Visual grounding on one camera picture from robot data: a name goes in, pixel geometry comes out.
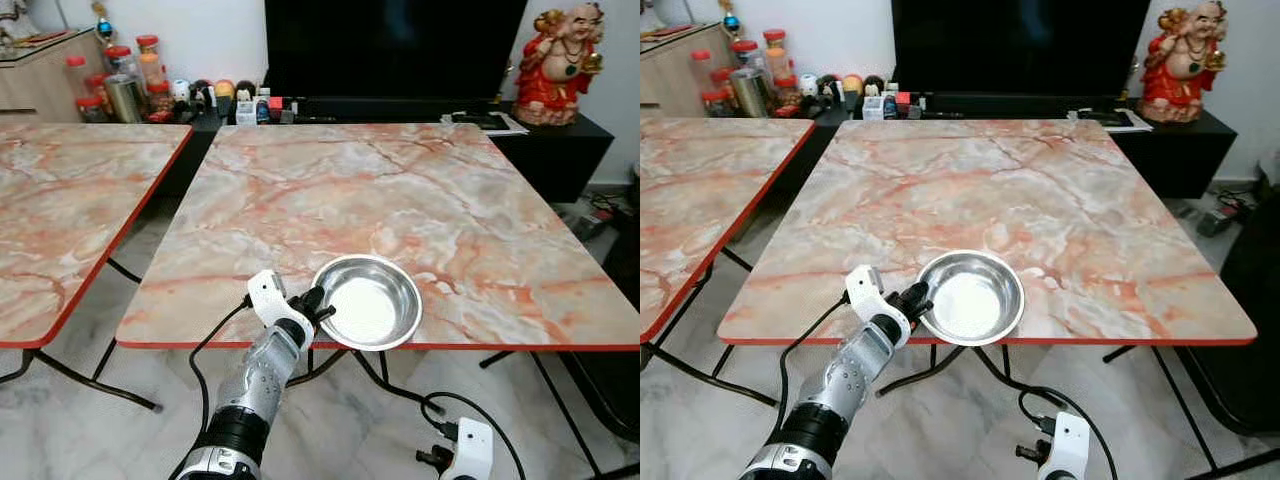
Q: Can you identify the light wooden cabinet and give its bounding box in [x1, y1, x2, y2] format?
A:
[640, 22, 736, 119]
[0, 28, 106, 123]

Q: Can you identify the black metal table frame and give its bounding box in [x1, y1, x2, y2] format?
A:
[640, 245, 781, 406]
[878, 343, 1280, 471]
[0, 258, 163, 413]

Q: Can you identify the wide shallow steel plate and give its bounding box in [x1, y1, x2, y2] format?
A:
[311, 254, 424, 352]
[917, 250, 1026, 347]

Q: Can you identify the grey floor power strip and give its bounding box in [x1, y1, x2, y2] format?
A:
[1195, 207, 1239, 239]
[572, 208, 613, 241]

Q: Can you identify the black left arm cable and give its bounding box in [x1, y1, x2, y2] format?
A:
[776, 293, 853, 423]
[187, 295, 257, 443]

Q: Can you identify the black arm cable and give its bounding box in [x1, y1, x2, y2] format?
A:
[187, 295, 257, 443]
[776, 293, 853, 423]
[1016, 385, 1121, 480]
[418, 390, 527, 480]

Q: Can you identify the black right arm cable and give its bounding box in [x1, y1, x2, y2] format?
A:
[1016, 385, 1121, 480]
[418, 390, 527, 480]

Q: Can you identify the orange filled red lidded jar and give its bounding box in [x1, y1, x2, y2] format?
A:
[763, 30, 791, 81]
[137, 35, 166, 87]

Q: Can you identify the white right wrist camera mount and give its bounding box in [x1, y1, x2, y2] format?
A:
[455, 418, 495, 480]
[1045, 412, 1091, 480]

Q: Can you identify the black flat television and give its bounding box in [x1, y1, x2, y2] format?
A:
[890, 0, 1153, 96]
[263, 0, 529, 101]

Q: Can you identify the black furniture piece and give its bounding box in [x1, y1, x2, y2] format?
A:
[1185, 190, 1280, 436]
[575, 215, 641, 441]

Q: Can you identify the red laughing Buddha statue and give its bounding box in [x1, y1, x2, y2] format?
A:
[1140, 0, 1229, 124]
[515, 3, 606, 128]

